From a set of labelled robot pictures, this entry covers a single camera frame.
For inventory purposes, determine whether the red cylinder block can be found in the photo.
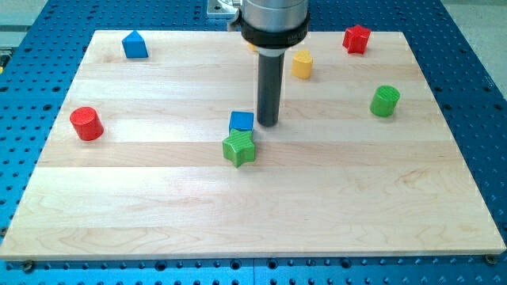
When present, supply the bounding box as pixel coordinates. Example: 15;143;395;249
70;106;104;141

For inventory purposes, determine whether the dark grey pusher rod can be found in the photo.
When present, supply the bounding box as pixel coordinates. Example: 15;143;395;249
257;53;284;127

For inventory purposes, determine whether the silver metal mounting bracket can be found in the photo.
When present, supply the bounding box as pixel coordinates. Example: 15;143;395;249
206;0;242;19

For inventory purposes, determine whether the red star block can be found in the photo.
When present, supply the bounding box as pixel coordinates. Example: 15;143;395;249
342;25;372;55

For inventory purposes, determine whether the blue cube block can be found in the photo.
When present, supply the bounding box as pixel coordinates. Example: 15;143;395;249
229;111;254;132

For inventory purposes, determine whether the light wooden board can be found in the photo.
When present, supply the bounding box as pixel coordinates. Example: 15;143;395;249
1;30;505;260

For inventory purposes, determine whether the green cylinder block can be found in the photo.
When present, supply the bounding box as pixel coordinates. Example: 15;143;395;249
369;85;401;117

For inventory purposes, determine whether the blue triangular prism block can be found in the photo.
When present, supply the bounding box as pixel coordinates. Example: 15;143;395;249
121;30;148;59

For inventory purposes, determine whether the green star block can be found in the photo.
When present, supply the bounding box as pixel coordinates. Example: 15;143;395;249
222;129;256;168

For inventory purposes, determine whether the small yellow block behind arm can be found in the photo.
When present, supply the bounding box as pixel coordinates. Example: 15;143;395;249
247;43;257;51

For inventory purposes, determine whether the yellow heart block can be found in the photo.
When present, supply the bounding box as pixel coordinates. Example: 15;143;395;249
292;49;313;79

